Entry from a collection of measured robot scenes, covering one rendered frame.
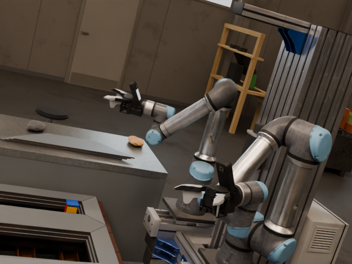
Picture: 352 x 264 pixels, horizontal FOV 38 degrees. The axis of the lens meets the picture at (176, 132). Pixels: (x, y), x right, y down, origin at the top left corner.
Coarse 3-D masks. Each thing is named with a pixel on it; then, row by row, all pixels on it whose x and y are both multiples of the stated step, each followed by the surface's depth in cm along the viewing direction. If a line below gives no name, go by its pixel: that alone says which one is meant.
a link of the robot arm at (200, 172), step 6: (198, 162) 247; (204, 162) 249; (192, 168) 242; (198, 168) 241; (204, 168) 242; (210, 168) 244; (192, 174) 241; (198, 174) 240; (204, 174) 240; (210, 174) 241; (186, 180) 246; (192, 180) 241; (198, 180) 240; (204, 180) 240; (210, 180) 243
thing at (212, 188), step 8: (208, 192) 153; (216, 192) 151; (224, 192) 151; (240, 192) 158; (208, 200) 154; (232, 200) 159; (240, 200) 158; (200, 208) 156; (208, 208) 153; (216, 208) 152; (224, 208) 154; (232, 208) 159; (224, 216) 154
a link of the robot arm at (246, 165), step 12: (276, 120) 187; (288, 120) 184; (264, 132) 186; (276, 132) 185; (252, 144) 186; (264, 144) 184; (276, 144) 185; (252, 156) 182; (264, 156) 184; (240, 168) 180; (252, 168) 181; (240, 180) 179; (204, 192) 178
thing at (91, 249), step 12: (0, 192) 252; (12, 192) 254; (24, 204) 256; (36, 204) 258; (48, 204) 260; (60, 204) 262; (0, 228) 221; (12, 228) 223; (24, 228) 225; (36, 228) 227; (48, 228) 229; (60, 240) 231; (72, 240) 232; (84, 240) 234
